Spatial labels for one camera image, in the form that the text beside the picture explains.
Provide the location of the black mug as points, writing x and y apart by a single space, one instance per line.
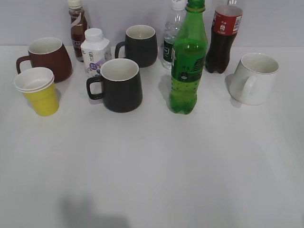
140 45
119 85

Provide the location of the white ceramic mug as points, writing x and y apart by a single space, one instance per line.
253 79

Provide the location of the green soda bottle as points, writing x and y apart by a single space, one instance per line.
188 58

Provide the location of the white milk carton bottle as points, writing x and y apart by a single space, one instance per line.
96 51

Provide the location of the front black mug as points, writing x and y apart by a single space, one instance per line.
119 85

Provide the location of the cola bottle red label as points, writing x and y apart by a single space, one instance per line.
224 29

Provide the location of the brown ceramic mug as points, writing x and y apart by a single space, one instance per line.
50 53

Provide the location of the rear black mug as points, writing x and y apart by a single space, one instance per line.
140 45

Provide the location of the clear water bottle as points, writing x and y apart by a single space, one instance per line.
173 24

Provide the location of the brown coffee drink bottle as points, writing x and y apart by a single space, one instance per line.
78 26

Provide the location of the yellow paper cup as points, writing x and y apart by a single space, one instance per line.
38 87

